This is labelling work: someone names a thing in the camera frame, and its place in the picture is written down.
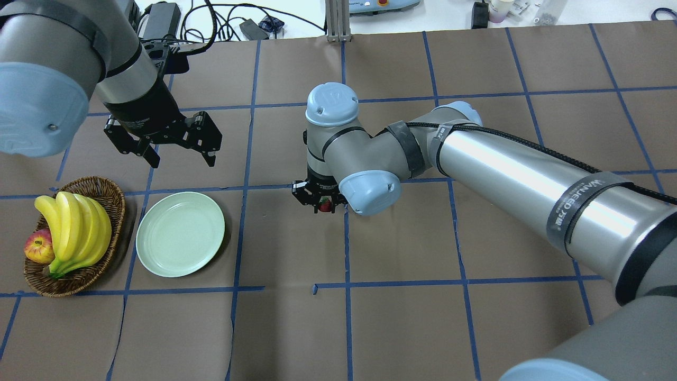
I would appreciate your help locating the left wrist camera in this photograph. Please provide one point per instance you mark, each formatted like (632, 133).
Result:
(166, 58)

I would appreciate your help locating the aluminium frame post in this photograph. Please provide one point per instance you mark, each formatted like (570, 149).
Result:
(337, 21)

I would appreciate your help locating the white cup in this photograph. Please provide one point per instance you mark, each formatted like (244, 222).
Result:
(498, 10)

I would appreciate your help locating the black power adapter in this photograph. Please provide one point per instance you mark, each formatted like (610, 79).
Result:
(252, 31)

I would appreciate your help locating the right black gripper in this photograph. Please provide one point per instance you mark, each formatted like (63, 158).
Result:
(317, 182)

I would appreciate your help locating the light green plate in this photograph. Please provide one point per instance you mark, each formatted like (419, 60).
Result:
(180, 234)

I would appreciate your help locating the wicker basket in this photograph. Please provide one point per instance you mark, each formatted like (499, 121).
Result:
(109, 195)

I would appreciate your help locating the yellow banana bunch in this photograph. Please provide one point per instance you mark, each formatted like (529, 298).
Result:
(80, 228)

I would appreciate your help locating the red apple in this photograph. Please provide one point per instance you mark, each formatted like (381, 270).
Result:
(39, 247)

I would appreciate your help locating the strawberry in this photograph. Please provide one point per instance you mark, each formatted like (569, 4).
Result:
(325, 205)

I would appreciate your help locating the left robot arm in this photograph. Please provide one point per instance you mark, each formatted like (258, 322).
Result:
(56, 55)

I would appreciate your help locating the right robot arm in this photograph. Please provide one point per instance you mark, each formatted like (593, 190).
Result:
(623, 232)

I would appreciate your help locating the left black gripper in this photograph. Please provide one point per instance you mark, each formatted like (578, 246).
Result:
(142, 110)

